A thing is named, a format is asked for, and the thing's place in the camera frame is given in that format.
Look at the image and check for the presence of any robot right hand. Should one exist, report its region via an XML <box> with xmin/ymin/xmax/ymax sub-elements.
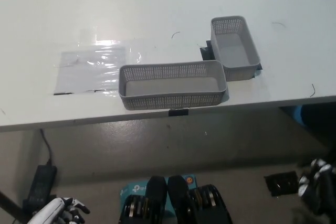
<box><xmin>298</xmin><ymin>158</ymin><xmax>336</xmax><ymax>216</ymax></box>

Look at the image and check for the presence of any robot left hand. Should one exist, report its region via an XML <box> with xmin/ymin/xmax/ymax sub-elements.
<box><xmin>26</xmin><ymin>196</ymin><xmax>91</xmax><ymax>224</ymax></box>

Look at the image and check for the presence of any short grey perforated basket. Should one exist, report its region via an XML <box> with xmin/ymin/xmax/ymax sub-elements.
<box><xmin>211</xmin><ymin>15</ymin><xmax>261</xmax><ymax>82</ymax></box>

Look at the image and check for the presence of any teal tp-link box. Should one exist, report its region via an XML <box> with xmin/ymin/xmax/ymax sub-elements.
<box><xmin>119</xmin><ymin>174</ymin><xmax>197</xmax><ymax>218</ymax></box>

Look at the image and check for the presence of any black power adapter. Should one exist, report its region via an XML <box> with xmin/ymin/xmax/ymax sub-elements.
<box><xmin>22</xmin><ymin>165</ymin><xmax>58</xmax><ymax>213</ymax></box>

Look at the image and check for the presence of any black floor patch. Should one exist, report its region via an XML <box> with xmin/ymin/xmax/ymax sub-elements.
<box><xmin>264</xmin><ymin>170</ymin><xmax>300</xmax><ymax>197</ymax></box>

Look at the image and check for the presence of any black table leg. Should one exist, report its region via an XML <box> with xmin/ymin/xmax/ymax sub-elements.
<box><xmin>0</xmin><ymin>189</ymin><xmax>26</xmax><ymax>221</ymax></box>

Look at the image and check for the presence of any blue object under table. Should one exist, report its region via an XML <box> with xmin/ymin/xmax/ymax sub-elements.
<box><xmin>293</xmin><ymin>105</ymin><xmax>305</xmax><ymax>126</ymax></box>

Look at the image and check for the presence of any clear plastic sheet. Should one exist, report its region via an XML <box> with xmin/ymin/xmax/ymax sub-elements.
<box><xmin>52</xmin><ymin>39</ymin><xmax>142</xmax><ymax>98</ymax></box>

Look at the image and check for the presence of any black mat on table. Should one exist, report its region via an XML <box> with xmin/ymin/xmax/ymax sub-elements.
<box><xmin>199</xmin><ymin>40</ymin><xmax>263</xmax><ymax>78</ymax></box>

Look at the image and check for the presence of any long grey perforated basket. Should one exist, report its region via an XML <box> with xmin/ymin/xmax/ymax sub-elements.
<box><xmin>118</xmin><ymin>60</ymin><xmax>228</xmax><ymax>111</ymax></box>

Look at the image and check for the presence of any black adapter cable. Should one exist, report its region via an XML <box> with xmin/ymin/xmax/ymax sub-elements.
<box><xmin>39</xmin><ymin>129</ymin><xmax>53</xmax><ymax>167</ymax></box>

